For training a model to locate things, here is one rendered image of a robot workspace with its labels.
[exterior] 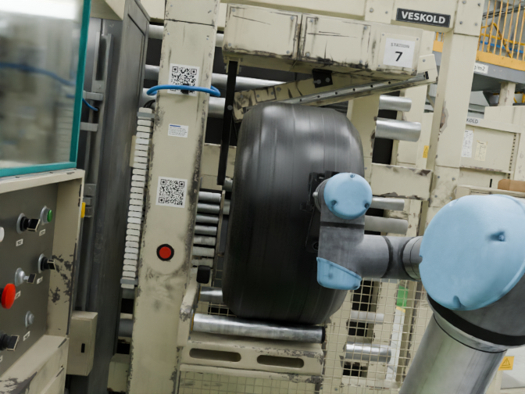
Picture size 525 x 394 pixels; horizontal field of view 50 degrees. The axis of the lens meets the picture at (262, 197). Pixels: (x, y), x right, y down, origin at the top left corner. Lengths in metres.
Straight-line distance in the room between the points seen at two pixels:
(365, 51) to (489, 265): 1.30
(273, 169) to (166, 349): 0.59
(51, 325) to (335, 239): 0.69
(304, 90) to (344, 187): 1.00
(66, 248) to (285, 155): 0.53
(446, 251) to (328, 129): 0.82
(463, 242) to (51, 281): 0.95
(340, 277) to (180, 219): 0.65
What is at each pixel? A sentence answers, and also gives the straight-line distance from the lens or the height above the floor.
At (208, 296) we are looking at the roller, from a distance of 1.72.
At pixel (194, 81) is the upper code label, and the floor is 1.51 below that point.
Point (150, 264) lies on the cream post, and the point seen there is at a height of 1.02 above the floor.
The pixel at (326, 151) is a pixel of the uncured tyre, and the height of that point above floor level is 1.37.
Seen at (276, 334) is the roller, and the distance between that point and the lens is 1.47.
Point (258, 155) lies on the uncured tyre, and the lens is 1.30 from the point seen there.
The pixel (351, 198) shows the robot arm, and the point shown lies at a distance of 0.91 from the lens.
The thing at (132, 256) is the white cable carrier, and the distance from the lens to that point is 1.52.
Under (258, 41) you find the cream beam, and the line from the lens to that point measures 1.75.
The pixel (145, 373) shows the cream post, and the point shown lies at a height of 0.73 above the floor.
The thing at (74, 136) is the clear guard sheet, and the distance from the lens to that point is 1.27.
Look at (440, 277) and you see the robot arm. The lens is 0.60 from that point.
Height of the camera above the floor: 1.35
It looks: 5 degrees down
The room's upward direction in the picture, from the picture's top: 7 degrees clockwise
